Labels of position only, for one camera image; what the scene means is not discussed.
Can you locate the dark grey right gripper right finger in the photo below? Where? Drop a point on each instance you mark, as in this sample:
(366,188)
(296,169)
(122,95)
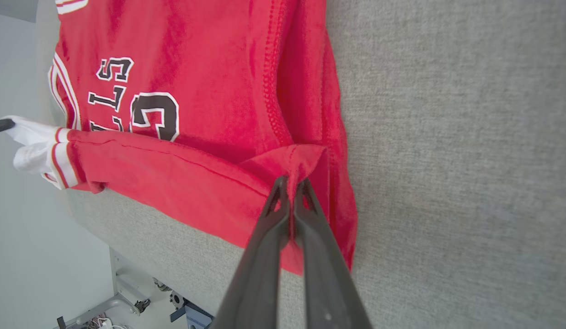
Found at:
(328,283)

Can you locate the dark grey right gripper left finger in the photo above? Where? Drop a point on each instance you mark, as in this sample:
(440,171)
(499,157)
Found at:
(255,283)

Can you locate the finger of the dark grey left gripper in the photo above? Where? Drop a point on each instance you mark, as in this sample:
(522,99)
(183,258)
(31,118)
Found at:
(2,125)

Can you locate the red jersey with white sleeves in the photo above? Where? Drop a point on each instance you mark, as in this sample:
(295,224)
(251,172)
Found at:
(210,68)

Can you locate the blue plastic part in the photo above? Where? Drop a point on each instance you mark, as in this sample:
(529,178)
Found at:
(196,317)

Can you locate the grey metal frame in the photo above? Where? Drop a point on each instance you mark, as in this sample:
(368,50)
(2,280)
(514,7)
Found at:
(116,283)

